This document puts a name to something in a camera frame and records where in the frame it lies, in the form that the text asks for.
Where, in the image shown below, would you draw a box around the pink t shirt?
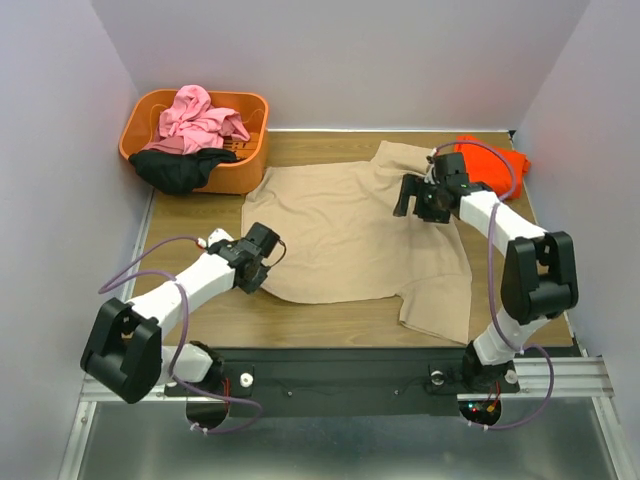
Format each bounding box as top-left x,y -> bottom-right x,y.
143,85 -> 250,155

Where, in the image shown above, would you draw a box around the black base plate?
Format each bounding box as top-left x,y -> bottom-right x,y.
102,342 -> 584,419

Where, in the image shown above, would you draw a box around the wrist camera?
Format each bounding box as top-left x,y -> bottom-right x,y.
431,152 -> 469,186
207,222 -> 289,266

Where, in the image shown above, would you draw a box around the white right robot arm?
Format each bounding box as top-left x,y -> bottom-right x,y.
393,174 -> 579,390

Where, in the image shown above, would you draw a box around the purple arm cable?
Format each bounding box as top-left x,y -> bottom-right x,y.
97,236 -> 264,435
427,139 -> 555,432

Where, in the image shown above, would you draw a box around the silver round knob right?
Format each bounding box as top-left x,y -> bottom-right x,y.
430,370 -> 445,387

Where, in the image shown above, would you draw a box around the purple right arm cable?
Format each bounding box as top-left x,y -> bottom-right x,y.
427,139 -> 555,432

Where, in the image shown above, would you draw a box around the folded orange t shirt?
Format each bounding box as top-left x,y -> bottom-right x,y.
454,135 -> 531,199

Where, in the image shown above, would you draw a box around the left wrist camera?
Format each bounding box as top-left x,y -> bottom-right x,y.
207,222 -> 289,266

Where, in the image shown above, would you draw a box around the black t shirt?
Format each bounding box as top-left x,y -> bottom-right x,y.
129,148 -> 238,195

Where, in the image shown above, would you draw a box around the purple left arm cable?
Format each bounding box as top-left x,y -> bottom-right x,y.
97,236 -> 264,435

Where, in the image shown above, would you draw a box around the aluminium rail frame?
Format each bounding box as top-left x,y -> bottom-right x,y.
58,189 -> 624,480

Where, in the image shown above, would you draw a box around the orange plastic basket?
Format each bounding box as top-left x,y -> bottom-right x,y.
119,89 -> 269,195

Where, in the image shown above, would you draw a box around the white round knob left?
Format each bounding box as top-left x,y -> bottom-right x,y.
239,372 -> 254,388

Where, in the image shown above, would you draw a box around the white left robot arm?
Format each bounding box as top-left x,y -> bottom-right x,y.
80,242 -> 268,404

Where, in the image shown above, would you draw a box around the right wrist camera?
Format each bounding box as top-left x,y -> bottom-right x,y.
431,152 -> 469,186

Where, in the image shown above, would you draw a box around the beige t shirt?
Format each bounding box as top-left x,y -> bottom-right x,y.
241,141 -> 472,344

